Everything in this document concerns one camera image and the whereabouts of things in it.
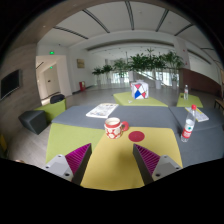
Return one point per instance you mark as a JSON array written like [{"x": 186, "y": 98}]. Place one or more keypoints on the potted plant right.
[{"x": 173, "y": 63}]

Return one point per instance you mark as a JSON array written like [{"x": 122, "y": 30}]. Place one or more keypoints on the red bin by wall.
[{"x": 82, "y": 86}]

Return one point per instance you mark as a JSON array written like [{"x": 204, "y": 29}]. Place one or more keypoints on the yellow-green table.
[
  {"x": 126, "y": 99},
  {"x": 191, "y": 100}
]

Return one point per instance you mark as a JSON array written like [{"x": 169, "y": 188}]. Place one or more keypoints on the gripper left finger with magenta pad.
[{"x": 72, "y": 166}]

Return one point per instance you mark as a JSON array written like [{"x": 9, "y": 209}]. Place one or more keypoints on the potted plant far left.
[{"x": 97, "y": 72}]

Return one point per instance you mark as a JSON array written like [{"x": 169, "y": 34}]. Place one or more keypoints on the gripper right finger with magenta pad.
[{"x": 153, "y": 167}]

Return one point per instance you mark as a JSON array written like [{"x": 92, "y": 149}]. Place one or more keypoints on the black bag on seat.
[{"x": 57, "y": 98}]

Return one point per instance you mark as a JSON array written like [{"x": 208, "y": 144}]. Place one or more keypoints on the yellow-green right far table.
[{"x": 191, "y": 100}]

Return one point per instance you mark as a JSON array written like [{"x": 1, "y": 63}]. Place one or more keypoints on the white booklet near bottle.
[{"x": 200, "y": 116}]

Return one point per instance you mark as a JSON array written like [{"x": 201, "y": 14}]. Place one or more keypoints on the far clear water bottle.
[{"x": 186, "y": 92}]

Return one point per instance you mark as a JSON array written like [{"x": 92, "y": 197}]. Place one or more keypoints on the white magazine on table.
[{"x": 103, "y": 110}]

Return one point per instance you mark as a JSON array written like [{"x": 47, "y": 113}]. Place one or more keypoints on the red blue white cube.
[{"x": 140, "y": 90}]

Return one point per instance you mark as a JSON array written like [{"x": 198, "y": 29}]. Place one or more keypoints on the black cube stool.
[{"x": 35, "y": 121}]

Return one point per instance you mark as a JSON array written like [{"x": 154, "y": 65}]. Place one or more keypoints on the red round coaster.
[{"x": 136, "y": 136}]

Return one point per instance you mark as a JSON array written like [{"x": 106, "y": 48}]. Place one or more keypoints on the clear bottle with red cap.
[{"x": 189, "y": 124}]

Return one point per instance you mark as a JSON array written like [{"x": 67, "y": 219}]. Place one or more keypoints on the green cube seat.
[{"x": 53, "y": 110}]

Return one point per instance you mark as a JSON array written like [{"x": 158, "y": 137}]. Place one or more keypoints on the red white patterned mug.
[{"x": 114, "y": 127}]

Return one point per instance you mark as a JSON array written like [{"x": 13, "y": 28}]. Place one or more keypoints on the framed picture on wall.
[{"x": 80, "y": 63}]

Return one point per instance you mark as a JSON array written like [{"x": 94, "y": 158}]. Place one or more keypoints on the potted plant tall centre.
[{"x": 143, "y": 63}]

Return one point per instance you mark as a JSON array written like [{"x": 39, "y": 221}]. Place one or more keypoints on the black wall television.
[{"x": 10, "y": 83}]

